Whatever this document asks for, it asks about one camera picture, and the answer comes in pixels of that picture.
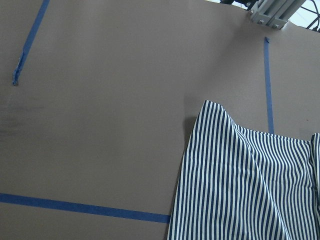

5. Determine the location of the blue white striped polo shirt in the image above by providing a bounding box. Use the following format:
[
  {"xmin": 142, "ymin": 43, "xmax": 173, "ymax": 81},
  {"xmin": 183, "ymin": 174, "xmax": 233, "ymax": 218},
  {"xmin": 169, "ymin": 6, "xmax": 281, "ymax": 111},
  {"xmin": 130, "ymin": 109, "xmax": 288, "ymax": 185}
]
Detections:
[{"xmin": 167, "ymin": 100, "xmax": 320, "ymax": 240}]

